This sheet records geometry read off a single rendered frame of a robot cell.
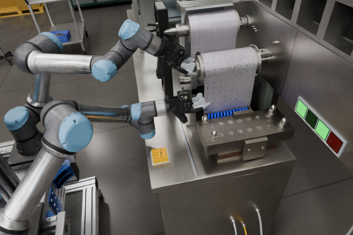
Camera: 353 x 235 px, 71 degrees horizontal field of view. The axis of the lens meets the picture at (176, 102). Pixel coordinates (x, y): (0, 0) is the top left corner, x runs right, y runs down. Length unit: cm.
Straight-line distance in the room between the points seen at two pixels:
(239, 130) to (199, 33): 50
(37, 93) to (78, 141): 60
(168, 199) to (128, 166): 123
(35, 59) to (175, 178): 73
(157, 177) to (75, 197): 103
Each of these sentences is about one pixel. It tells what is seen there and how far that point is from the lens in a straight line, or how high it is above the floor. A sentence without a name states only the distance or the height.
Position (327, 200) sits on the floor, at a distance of 235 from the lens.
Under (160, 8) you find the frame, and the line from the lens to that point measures 129.
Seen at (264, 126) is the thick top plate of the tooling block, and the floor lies 103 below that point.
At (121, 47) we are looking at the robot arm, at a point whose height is 141.
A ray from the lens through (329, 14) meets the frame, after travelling 93.
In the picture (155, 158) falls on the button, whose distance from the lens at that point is 116.
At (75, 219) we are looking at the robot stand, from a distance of 196.
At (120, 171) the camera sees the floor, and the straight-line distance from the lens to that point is 234.
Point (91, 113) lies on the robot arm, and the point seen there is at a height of 117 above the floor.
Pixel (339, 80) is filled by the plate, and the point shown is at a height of 138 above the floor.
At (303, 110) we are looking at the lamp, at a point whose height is 119.
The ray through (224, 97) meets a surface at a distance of 117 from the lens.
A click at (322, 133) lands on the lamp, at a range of 100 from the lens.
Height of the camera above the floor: 181
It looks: 38 degrees down
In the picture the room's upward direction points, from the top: 4 degrees counter-clockwise
